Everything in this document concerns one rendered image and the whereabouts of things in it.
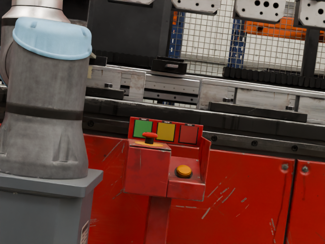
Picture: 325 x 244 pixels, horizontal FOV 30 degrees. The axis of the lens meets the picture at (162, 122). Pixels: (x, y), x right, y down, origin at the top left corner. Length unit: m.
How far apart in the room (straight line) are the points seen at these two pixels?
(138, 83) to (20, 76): 1.01
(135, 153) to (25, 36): 0.64
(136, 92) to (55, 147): 1.02
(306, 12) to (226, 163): 0.54
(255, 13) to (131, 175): 0.71
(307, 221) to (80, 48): 1.15
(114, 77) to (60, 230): 1.06
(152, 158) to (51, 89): 0.63
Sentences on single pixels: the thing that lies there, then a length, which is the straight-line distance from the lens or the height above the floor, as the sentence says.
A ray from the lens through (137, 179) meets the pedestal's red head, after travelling 1.48.
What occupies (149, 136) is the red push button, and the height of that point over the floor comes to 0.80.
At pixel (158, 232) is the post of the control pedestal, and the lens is 1.57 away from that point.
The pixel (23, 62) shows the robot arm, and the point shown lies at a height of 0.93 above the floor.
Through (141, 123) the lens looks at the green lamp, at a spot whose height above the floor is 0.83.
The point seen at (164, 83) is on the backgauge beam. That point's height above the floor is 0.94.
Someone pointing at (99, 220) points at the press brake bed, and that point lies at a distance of 1.81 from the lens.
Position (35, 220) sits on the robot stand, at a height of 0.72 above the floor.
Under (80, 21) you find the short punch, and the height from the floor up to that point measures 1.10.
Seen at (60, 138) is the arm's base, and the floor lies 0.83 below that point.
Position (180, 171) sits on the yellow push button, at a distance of 1.55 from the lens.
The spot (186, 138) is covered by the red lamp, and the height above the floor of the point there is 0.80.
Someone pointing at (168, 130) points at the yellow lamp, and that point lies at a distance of 1.63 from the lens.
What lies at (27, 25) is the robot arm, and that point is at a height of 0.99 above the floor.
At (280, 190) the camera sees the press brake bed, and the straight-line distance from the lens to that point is 1.84.
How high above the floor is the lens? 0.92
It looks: 3 degrees down
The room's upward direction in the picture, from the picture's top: 7 degrees clockwise
